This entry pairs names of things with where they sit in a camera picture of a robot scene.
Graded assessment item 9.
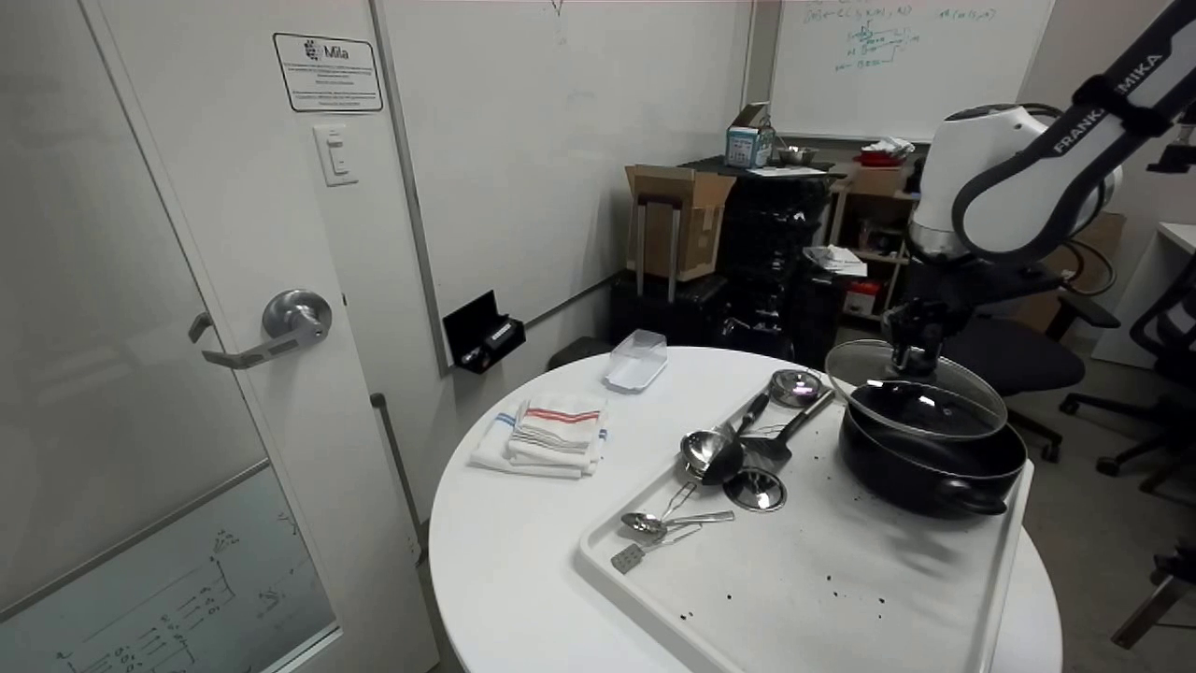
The steel ladle with wire handle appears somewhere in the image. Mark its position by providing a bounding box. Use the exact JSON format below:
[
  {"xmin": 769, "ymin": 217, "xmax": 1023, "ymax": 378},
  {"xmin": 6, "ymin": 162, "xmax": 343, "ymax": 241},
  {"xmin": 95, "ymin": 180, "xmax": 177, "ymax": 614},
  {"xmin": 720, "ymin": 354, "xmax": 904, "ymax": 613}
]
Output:
[{"xmin": 660, "ymin": 466, "xmax": 789, "ymax": 524}]

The black plastic spatula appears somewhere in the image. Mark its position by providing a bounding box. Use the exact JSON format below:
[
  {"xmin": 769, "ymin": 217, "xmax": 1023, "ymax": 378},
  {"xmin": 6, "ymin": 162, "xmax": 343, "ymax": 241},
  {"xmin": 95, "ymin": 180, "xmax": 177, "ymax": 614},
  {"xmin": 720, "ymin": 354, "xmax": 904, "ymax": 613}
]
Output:
[{"xmin": 742, "ymin": 388, "xmax": 836, "ymax": 474}]

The black office chair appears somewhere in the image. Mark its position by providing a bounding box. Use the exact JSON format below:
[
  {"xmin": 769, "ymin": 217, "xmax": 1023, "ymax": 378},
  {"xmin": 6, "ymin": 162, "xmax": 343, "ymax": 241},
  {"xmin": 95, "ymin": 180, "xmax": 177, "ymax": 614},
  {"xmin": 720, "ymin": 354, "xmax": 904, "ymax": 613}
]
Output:
[
  {"xmin": 1059, "ymin": 254, "xmax": 1196, "ymax": 494},
  {"xmin": 939, "ymin": 266, "xmax": 1122, "ymax": 465}
]

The white cloth with red stripes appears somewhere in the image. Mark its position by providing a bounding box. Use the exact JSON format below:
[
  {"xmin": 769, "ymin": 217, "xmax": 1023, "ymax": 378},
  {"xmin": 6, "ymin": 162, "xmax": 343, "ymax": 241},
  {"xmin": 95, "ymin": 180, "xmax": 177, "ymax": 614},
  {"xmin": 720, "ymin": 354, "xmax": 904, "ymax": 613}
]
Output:
[{"xmin": 507, "ymin": 396, "xmax": 607, "ymax": 477}]

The grey door lever handle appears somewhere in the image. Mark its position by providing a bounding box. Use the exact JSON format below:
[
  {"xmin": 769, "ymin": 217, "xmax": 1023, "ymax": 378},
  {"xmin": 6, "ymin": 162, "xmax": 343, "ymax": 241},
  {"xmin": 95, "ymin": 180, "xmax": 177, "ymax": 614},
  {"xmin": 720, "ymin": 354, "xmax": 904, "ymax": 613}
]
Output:
[{"xmin": 188, "ymin": 289, "xmax": 334, "ymax": 371}]

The steel ladle with black handle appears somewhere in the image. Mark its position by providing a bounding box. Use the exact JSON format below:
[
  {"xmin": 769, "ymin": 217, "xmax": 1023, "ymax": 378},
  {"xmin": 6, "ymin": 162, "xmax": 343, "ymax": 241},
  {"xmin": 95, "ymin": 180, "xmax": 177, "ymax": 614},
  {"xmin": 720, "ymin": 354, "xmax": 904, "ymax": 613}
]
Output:
[{"xmin": 679, "ymin": 392, "xmax": 773, "ymax": 486}]

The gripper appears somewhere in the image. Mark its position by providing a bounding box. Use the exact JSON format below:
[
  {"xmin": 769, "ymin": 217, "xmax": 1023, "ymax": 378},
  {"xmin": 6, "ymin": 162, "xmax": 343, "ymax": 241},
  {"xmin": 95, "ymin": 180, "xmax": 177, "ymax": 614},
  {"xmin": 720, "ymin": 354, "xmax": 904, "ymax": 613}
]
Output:
[{"xmin": 884, "ymin": 260, "xmax": 978, "ymax": 377}]

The small steel slotted spatula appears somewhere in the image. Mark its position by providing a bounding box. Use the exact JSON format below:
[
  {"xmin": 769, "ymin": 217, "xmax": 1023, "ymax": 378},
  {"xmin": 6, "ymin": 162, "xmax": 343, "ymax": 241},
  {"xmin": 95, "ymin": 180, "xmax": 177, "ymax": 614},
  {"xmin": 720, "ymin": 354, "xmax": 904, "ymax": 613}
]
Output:
[{"xmin": 610, "ymin": 523, "xmax": 704, "ymax": 575}]

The black cooking pot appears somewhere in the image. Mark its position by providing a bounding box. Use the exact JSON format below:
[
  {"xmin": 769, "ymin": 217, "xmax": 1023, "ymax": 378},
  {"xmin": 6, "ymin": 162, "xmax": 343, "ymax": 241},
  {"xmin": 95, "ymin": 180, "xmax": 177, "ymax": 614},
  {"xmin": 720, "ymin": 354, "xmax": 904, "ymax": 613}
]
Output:
[{"xmin": 837, "ymin": 380, "xmax": 1030, "ymax": 519}]

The large wall whiteboard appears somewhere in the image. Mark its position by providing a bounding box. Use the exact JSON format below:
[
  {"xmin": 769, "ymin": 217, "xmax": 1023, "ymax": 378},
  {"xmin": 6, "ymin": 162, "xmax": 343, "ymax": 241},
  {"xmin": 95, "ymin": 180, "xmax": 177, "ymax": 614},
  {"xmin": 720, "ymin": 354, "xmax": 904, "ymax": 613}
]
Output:
[{"xmin": 370, "ymin": 0, "xmax": 756, "ymax": 375}]

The white plastic tray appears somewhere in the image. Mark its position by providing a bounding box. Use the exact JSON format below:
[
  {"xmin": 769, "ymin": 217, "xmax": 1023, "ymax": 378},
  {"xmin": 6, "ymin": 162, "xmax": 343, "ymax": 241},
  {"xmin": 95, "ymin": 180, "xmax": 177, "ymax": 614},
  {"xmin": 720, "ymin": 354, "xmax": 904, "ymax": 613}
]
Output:
[{"xmin": 577, "ymin": 372, "xmax": 1036, "ymax": 673}]

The black cabinet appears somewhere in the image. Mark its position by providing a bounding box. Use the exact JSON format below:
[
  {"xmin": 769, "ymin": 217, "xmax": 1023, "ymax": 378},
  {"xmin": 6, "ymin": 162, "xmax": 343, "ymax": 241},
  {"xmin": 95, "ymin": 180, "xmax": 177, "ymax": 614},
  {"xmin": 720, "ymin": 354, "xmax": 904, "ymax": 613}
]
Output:
[{"xmin": 680, "ymin": 157, "xmax": 847, "ymax": 367}]

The white light switch plate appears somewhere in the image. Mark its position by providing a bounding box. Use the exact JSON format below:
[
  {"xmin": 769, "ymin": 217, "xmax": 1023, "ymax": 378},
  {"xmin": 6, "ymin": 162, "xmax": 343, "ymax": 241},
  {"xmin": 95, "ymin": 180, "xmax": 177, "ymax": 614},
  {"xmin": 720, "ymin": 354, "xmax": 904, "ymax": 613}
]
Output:
[{"xmin": 312, "ymin": 123, "xmax": 360, "ymax": 188}]

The whiteboard with green writing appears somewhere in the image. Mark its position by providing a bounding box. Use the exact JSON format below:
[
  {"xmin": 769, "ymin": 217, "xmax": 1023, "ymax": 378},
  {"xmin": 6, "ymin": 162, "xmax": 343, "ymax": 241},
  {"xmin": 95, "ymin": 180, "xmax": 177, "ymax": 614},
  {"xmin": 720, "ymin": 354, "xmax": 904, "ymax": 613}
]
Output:
[{"xmin": 766, "ymin": 0, "xmax": 1059, "ymax": 144}]

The glass pot lid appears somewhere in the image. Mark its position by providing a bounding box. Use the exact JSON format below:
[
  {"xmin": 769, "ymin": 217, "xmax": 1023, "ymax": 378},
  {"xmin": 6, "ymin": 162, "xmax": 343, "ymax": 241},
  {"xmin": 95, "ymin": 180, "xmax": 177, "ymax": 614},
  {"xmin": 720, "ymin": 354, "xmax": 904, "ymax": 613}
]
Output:
[{"xmin": 825, "ymin": 338, "xmax": 1009, "ymax": 441}]

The small steel ladle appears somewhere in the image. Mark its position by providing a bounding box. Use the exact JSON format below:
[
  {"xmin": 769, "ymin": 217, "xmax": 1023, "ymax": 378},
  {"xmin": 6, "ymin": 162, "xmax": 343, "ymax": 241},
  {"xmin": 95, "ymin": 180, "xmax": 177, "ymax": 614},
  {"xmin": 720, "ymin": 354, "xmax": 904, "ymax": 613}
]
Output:
[{"xmin": 769, "ymin": 368, "xmax": 824, "ymax": 409}]

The white wall sign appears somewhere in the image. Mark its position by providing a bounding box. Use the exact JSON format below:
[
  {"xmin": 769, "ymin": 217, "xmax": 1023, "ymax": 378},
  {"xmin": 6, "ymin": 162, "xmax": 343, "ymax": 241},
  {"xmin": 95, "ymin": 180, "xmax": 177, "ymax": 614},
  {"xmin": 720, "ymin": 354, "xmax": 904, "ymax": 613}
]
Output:
[{"xmin": 273, "ymin": 32, "xmax": 385, "ymax": 114}]

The wooden shelf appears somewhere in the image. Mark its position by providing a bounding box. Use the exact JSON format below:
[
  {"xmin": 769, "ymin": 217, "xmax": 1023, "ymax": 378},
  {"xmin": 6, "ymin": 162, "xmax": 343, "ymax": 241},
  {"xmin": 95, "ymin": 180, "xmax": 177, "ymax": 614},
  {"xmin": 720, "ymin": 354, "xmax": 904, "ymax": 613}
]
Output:
[{"xmin": 826, "ymin": 161, "xmax": 923, "ymax": 324}]

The blue and white carton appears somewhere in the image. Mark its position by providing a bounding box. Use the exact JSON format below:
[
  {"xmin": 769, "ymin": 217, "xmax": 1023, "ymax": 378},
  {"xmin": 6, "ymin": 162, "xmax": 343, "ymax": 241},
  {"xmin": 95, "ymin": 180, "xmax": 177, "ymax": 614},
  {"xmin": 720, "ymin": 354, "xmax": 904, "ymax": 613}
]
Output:
[{"xmin": 725, "ymin": 102, "xmax": 776, "ymax": 170}]

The white door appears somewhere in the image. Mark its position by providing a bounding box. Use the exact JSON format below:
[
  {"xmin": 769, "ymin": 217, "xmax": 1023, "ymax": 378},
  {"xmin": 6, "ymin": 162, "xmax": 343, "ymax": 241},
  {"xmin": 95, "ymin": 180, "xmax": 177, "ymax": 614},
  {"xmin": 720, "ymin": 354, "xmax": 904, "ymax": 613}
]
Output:
[{"xmin": 0, "ymin": 0, "xmax": 440, "ymax": 673}]

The black marker holder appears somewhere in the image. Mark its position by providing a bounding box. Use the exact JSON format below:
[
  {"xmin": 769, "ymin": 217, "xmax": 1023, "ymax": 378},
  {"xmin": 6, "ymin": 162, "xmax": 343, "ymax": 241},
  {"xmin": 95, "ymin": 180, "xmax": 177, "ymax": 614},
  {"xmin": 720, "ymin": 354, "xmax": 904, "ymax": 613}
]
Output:
[{"xmin": 441, "ymin": 289, "xmax": 527, "ymax": 376}]

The clear plastic container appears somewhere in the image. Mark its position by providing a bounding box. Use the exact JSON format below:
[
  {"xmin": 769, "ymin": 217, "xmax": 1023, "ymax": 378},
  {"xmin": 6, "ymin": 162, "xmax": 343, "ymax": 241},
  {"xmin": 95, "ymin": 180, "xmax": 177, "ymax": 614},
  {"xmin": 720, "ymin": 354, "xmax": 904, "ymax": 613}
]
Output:
[{"xmin": 602, "ymin": 328, "xmax": 670, "ymax": 394}]

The white cloth with blue stripe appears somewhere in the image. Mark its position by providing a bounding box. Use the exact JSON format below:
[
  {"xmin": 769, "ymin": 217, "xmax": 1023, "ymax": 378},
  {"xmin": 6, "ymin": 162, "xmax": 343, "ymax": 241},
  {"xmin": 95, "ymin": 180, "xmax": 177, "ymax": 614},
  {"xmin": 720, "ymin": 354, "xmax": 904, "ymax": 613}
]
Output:
[{"xmin": 469, "ymin": 411, "xmax": 585, "ymax": 480}]

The steel spoon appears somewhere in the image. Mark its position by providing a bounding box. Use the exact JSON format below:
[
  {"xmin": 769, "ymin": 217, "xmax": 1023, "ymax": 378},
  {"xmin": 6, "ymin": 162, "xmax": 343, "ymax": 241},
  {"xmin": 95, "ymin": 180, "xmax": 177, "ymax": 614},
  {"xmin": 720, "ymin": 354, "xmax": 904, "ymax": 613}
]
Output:
[{"xmin": 620, "ymin": 508, "xmax": 737, "ymax": 544}]

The open cardboard box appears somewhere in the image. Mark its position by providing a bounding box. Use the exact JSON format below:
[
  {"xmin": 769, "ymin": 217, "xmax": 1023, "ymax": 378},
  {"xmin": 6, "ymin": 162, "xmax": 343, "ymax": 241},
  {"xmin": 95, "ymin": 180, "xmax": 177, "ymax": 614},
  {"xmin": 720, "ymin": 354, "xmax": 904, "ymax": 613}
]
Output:
[{"xmin": 623, "ymin": 165, "xmax": 738, "ymax": 283}]

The white desk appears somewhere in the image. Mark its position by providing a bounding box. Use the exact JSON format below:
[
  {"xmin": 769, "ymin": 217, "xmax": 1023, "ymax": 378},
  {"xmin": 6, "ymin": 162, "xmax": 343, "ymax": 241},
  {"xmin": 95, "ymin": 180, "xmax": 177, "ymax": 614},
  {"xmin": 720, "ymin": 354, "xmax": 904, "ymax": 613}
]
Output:
[{"xmin": 1090, "ymin": 221, "xmax": 1196, "ymax": 371}]

